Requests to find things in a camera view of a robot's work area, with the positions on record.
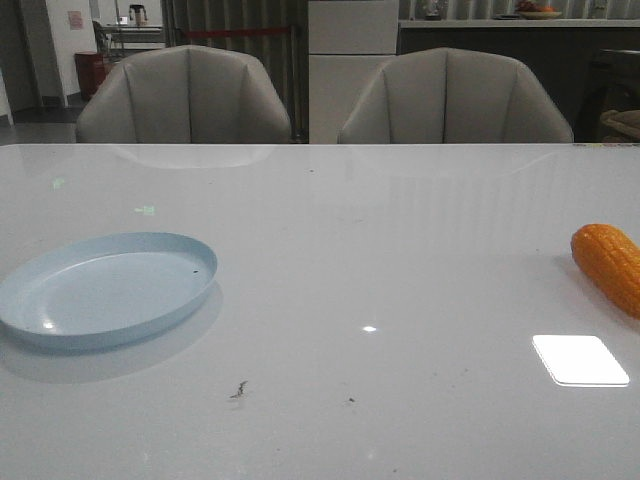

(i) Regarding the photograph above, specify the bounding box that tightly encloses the light blue round plate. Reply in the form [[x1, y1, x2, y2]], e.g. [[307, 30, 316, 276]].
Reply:
[[1, 232, 217, 351]]

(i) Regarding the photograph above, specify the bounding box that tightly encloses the red trash bin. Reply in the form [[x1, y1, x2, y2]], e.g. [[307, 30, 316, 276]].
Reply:
[[74, 52, 106, 100]]

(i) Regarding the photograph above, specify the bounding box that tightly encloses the red barrier belt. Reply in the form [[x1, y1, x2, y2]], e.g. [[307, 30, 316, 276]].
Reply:
[[180, 26, 291, 39]]

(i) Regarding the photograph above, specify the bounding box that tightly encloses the beige cushion on chair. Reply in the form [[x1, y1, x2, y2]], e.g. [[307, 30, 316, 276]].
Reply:
[[600, 110, 640, 143]]

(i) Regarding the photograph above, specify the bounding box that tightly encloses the left beige leather chair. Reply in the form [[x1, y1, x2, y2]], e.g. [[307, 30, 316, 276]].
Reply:
[[76, 45, 291, 144]]

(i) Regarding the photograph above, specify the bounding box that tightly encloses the orange corn cob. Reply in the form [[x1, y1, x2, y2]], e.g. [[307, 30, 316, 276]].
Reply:
[[571, 224, 639, 319]]

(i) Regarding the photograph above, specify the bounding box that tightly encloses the dark counter with white top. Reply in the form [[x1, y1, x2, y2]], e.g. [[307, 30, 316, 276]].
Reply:
[[396, 19, 639, 129]]

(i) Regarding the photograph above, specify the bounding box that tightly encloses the right beige leather chair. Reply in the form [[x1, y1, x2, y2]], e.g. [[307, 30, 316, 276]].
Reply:
[[338, 48, 574, 144]]

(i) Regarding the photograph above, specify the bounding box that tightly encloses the fruit bowl on counter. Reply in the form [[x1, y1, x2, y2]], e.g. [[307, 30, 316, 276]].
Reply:
[[515, 0, 562, 20]]

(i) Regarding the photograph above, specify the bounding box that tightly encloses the background metal table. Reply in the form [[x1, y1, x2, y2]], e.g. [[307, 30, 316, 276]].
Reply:
[[92, 20, 166, 62]]

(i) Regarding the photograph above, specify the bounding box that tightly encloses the pink wall notice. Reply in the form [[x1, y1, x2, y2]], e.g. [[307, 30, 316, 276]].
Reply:
[[67, 10, 83, 30]]

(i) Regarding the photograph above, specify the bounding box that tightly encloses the beige leather chair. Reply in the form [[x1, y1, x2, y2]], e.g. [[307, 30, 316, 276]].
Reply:
[[338, 48, 574, 144], [76, 45, 291, 144]]

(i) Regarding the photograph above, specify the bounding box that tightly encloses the white cabinet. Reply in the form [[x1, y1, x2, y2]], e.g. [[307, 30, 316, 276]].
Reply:
[[308, 1, 399, 144]]

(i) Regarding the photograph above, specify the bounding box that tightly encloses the dark wooden chair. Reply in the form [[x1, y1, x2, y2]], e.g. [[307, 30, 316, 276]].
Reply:
[[574, 49, 639, 143]]

